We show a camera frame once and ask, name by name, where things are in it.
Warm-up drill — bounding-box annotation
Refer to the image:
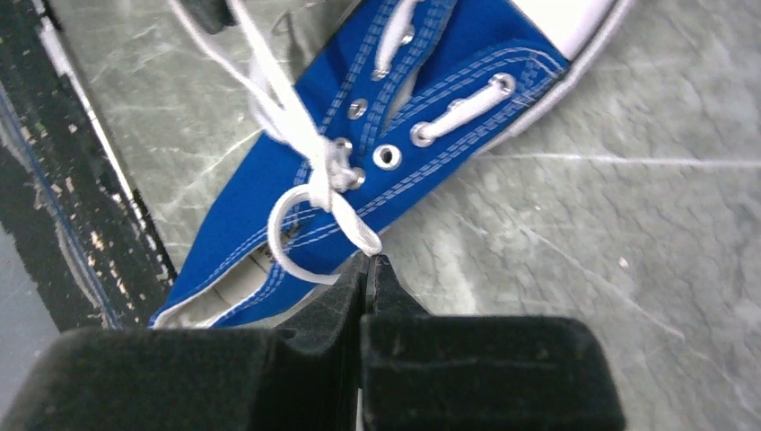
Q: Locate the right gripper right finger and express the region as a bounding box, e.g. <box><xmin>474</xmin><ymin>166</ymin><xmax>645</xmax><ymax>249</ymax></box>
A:
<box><xmin>360</xmin><ymin>255</ymin><xmax>625</xmax><ymax>430</ymax></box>

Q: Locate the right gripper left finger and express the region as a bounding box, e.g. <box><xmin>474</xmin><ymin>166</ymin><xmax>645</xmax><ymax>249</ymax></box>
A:
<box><xmin>1</xmin><ymin>256</ymin><xmax>368</xmax><ymax>430</ymax></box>

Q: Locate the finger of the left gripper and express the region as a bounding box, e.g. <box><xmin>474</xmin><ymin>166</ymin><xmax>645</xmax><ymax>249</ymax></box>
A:
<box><xmin>182</xmin><ymin>0</ymin><xmax>235</xmax><ymax>35</ymax></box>

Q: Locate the white shoelace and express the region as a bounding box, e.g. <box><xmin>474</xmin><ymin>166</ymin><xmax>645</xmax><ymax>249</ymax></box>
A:
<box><xmin>168</xmin><ymin>1</ymin><xmax>517</xmax><ymax>285</ymax></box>

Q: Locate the blue canvas sneaker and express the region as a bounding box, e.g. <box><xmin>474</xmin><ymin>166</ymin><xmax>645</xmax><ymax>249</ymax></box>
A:
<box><xmin>149</xmin><ymin>1</ymin><xmax>631</xmax><ymax>329</ymax></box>

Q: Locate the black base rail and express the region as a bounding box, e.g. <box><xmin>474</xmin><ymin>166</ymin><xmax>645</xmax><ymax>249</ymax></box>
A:
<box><xmin>1</xmin><ymin>1</ymin><xmax>175</xmax><ymax>330</ymax></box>

